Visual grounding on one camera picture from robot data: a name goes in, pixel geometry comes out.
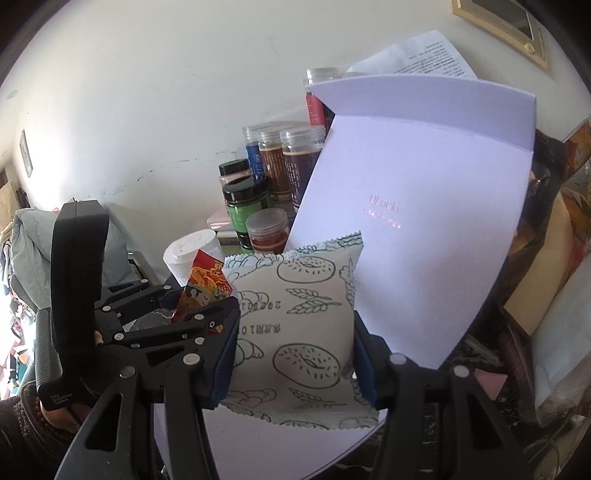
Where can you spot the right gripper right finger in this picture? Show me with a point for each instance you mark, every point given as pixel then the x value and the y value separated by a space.
pixel 440 424

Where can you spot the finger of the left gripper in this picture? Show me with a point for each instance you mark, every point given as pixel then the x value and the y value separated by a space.
pixel 208 330
pixel 138 295

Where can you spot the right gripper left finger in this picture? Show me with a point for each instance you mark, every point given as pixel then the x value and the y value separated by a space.
pixel 117 440

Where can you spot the small red candy packet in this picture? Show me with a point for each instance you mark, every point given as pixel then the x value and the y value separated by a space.
pixel 206 285

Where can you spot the white bread packet doughnut print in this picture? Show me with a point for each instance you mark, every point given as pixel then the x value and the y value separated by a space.
pixel 294 353

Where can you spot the left hand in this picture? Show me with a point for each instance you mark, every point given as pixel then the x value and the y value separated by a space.
pixel 65 399

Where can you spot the white paper towel roll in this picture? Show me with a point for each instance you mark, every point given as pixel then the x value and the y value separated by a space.
pixel 179 255

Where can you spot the pink sticky note pad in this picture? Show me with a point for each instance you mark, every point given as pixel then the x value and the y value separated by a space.
pixel 491 383

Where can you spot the light blue down jacket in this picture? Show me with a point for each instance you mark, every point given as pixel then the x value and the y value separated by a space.
pixel 81 242

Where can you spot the orange peel plastic jar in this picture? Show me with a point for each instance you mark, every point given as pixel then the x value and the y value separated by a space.
pixel 268 230

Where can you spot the green label black-lid jar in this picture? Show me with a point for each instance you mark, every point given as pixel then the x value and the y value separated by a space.
pixel 242 198

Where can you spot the blue label plastic jar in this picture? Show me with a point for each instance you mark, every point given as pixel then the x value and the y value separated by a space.
pixel 251 134

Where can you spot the brown label plastic jar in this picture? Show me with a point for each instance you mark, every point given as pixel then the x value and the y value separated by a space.
pixel 271 152

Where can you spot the dark label plastic jar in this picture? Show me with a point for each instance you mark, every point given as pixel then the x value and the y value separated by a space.
pixel 301 148

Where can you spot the red top plastic jar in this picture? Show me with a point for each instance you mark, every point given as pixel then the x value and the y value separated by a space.
pixel 318 112

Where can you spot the white open gift box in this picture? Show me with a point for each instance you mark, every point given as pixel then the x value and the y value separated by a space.
pixel 433 172

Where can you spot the printed paper sheet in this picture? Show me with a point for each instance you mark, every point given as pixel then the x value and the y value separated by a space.
pixel 430 53

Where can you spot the gold picture frame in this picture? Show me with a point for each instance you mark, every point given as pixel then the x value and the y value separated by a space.
pixel 508 21

